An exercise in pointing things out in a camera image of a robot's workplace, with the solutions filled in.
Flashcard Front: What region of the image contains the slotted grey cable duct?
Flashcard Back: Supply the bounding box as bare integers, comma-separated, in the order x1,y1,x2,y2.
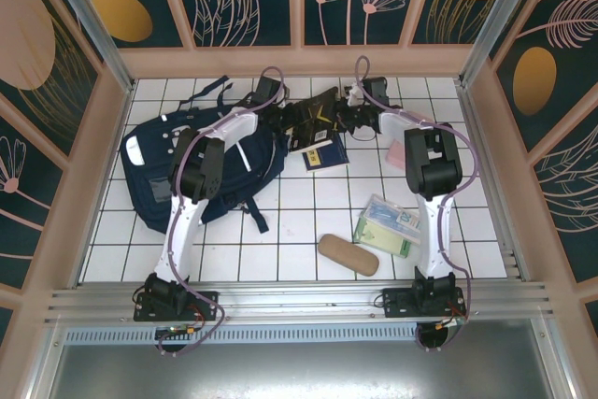
63,327,421,347

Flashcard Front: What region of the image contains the aluminium corner post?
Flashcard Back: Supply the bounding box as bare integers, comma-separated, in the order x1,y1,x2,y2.
459,0,548,87
36,0,137,94

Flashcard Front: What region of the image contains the dark blue yellow-label notebook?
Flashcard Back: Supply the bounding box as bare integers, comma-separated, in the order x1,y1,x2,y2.
302,135,350,174

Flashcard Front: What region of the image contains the aluminium side rail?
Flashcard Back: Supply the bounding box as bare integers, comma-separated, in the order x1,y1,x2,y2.
455,78,532,284

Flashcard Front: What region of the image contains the green white tissue pack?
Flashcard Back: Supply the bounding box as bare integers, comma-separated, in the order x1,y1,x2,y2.
352,214,412,259

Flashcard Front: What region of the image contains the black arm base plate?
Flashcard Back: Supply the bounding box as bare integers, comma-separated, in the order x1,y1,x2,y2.
134,290,220,323
381,287,468,321

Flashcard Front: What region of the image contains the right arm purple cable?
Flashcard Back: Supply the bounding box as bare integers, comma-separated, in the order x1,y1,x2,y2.
354,55,480,353

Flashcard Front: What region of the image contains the small wired circuit board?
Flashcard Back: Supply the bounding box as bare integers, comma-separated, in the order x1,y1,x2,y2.
156,323,206,339
434,314,468,331

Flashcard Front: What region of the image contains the grey metal sheet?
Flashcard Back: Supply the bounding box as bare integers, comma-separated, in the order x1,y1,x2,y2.
46,342,569,399

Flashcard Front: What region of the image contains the pink pencil case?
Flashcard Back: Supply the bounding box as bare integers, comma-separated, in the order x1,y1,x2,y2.
386,110,434,167

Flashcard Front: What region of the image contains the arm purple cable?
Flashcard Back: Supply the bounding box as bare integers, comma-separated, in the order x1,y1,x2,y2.
354,55,480,353
156,65,287,358

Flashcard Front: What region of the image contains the aluminium mounting rail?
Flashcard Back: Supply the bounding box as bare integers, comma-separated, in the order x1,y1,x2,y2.
44,280,557,328

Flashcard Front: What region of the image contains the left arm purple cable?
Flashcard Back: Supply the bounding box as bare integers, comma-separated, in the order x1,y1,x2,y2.
156,65,287,358

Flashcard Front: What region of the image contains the navy blue backpack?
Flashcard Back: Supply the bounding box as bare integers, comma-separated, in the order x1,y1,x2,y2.
119,74,289,235

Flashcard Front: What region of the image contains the black cover book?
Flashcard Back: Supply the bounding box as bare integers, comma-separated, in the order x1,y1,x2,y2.
287,87,345,153

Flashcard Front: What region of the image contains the brown glasses case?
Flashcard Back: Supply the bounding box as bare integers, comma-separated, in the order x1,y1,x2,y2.
318,233,378,277

